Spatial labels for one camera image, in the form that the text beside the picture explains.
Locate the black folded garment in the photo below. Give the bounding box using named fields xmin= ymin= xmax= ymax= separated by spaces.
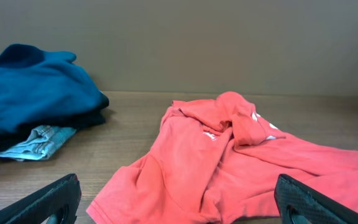
xmin=0 ymin=111 xmax=106 ymax=160

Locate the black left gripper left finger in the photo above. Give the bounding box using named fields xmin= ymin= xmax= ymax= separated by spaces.
xmin=0 ymin=174 xmax=81 ymax=224

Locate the red printed t-shirt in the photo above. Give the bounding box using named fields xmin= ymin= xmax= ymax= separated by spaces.
xmin=87 ymin=92 xmax=358 ymax=223

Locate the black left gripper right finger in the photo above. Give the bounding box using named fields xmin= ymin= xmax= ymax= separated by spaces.
xmin=274 ymin=174 xmax=358 ymax=224

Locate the blue polo shirt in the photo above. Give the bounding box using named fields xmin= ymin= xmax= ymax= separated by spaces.
xmin=0 ymin=44 xmax=109 ymax=133

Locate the grey printed folded cloth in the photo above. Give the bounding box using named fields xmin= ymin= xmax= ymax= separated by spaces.
xmin=0 ymin=125 xmax=76 ymax=161

